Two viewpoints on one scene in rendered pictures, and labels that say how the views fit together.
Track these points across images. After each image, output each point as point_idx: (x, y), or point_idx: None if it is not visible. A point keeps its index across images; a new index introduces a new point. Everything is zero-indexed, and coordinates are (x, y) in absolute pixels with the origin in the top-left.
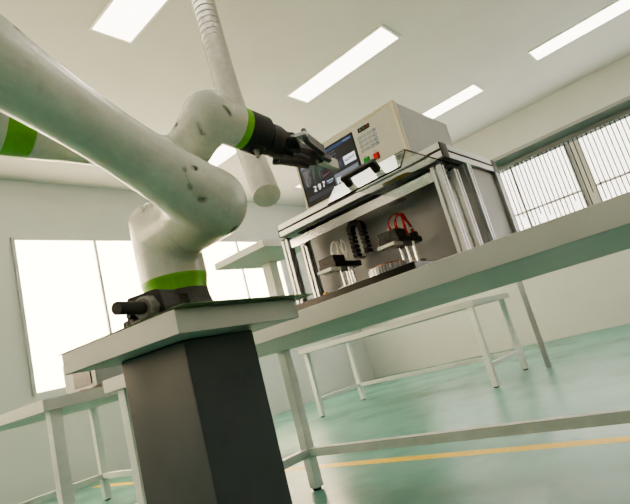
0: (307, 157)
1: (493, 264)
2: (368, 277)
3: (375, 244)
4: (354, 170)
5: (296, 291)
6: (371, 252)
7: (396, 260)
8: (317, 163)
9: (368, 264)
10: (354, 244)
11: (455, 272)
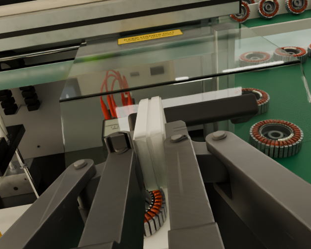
0: (138, 205)
1: None
2: (26, 133)
3: (40, 89)
4: (190, 119)
5: None
6: (39, 108)
7: (159, 204)
8: (154, 189)
9: (26, 116)
10: (6, 95)
11: None
